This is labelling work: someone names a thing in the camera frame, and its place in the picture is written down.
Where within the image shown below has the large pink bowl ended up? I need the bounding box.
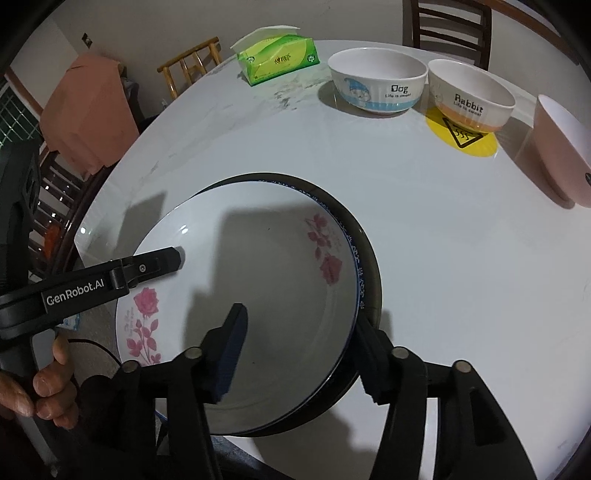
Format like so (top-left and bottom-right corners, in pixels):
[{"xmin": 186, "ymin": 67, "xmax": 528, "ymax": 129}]
[{"xmin": 533, "ymin": 94, "xmax": 591, "ymax": 208}]

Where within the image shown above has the barred side window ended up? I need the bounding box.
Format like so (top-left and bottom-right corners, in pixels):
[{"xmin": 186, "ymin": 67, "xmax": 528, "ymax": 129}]
[{"xmin": 0, "ymin": 74, "xmax": 38, "ymax": 153}]

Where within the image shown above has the dark wooden chair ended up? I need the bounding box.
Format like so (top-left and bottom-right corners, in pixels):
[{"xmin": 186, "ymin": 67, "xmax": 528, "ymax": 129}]
[
  {"xmin": 28, "ymin": 148, "xmax": 93, "ymax": 278},
  {"xmin": 403, "ymin": 0, "xmax": 492, "ymax": 70}
]

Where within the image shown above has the pink cloth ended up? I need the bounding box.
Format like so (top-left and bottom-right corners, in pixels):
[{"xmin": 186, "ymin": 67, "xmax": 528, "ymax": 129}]
[{"xmin": 39, "ymin": 53, "xmax": 139, "ymax": 175}]

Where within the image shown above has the bamboo chair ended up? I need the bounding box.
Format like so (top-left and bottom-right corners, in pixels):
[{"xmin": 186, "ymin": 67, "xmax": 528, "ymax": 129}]
[{"xmin": 157, "ymin": 37, "xmax": 222, "ymax": 99}]

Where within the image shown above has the white bowl blue band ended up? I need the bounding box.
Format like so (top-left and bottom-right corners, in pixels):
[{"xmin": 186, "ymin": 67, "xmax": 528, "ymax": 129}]
[{"xmin": 328, "ymin": 47, "xmax": 428, "ymax": 115}]

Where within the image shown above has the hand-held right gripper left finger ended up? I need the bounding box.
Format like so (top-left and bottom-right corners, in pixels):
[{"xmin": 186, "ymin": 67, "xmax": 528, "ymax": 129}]
[{"xmin": 83, "ymin": 303, "xmax": 249, "ymax": 480}]

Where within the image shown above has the green tissue pack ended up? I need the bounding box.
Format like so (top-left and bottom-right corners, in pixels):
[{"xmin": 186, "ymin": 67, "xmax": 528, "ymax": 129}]
[{"xmin": 231, "ymin": 25, "xmax": 320, "ymax": 87}]

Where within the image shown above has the black cable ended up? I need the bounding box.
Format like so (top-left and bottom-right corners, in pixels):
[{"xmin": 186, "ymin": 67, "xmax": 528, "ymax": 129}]
[{"xmin": 69, "ymin": 338, "xmax": 123, "ymax": 370}]

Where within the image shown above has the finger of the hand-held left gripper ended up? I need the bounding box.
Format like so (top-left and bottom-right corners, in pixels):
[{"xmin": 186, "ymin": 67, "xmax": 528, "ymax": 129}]
[{"xmin": 122, "ymin": 247, "xmax": 184, "ymax": 289}]

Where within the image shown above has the yellow round warning sticker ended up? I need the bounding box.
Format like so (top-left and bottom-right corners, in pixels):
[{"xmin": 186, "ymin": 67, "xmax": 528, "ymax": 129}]
[{"xmin": 425, "ymin": 106, "xmax": 499, "ymax": 158}]

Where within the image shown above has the white pink-flower plate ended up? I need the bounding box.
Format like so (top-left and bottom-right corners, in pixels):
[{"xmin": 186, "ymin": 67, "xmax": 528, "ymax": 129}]
[{"xmin": 114, "ymin": 181, "xmax": 365, "ymax": 437}]

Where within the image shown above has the white bowl orange band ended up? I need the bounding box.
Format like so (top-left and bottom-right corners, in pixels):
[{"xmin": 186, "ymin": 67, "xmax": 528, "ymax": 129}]
[{"xmin": 427, "ymin": 58, "xmax": 516, "ymax": 134}]

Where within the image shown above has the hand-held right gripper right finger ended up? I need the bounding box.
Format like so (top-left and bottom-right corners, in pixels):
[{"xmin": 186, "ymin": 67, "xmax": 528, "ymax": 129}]
[{"xmin": 355, "ymin": 320, "xmax": 539, "ymax": 480}]

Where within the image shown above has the person's left hand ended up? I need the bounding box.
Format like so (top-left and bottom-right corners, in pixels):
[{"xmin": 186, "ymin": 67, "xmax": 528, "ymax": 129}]
[{"xmin": 0, "ymin": 335, "xmax": 77, "ymax": 416}]

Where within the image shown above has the large blue floral plate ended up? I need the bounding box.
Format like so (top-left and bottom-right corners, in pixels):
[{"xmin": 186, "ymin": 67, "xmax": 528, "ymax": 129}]
[{"xmin": 182, "ymin": 173, "xmax": 384, "ymax": 438}]

